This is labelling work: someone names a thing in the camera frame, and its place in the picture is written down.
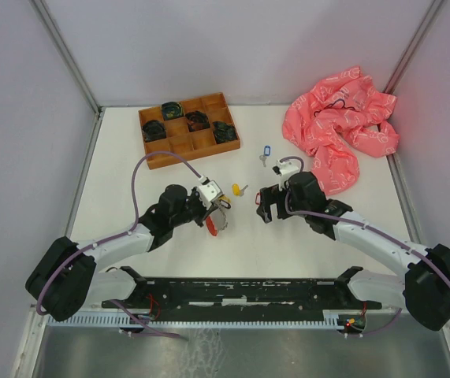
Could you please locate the red carabiner keyring with keys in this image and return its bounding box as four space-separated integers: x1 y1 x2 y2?
206 195 231 237

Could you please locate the key with yellow tag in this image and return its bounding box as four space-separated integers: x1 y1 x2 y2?
232 183 248 197

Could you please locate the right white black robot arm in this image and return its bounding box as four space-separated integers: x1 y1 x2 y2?
256 172 450 331

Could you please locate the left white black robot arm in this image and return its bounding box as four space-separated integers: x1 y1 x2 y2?
25 181 223 321

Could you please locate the key with blue tag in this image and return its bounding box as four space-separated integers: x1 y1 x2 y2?
259 145 271 167

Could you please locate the dark rolled item right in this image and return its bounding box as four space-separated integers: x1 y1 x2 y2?
213 121 237 144

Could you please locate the dark rolled item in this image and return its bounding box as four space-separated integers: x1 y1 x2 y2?
160 102 184 120
185 110 210 132
213 121 237 144
142 120 166 143

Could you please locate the wooden compartment tray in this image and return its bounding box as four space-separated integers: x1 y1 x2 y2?
138 92 241 169

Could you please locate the dark rolled item middle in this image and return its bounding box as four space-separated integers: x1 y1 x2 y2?
185 110 210 132

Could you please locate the dark rolled item left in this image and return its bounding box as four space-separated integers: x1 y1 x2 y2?
142 120 166 143

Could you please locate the dark rolled item top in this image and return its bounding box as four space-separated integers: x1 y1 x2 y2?
160 102 184 120

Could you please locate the pink patterned cloth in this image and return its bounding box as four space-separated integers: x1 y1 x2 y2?
282 65 400 195

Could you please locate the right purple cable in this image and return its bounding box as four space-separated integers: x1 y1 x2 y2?
279 155 450 339

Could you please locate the purple cable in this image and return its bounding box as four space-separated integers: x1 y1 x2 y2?
279 155 450 339
35 150 206 339

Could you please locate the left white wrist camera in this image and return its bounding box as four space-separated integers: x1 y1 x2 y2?
196 179 223 209

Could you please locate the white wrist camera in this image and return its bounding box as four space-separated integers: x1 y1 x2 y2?
272 160 300 190
196 179 223 209

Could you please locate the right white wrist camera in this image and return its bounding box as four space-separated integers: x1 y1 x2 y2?
272 160 300 190

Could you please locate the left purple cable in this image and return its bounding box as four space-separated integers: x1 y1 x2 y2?
35 150 206 339

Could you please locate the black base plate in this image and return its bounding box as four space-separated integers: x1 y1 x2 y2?
122 277 381 310

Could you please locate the white slotted cable duct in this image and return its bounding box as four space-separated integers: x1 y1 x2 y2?
46 310 348 328

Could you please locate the right aluminium frame post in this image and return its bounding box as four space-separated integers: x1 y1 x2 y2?
384 0 447 95

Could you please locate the aluminium frame post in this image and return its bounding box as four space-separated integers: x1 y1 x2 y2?
31 0 103 115
384 0 447 95

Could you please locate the left aluminium frame post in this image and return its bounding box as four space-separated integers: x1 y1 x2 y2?
31 0 103 115

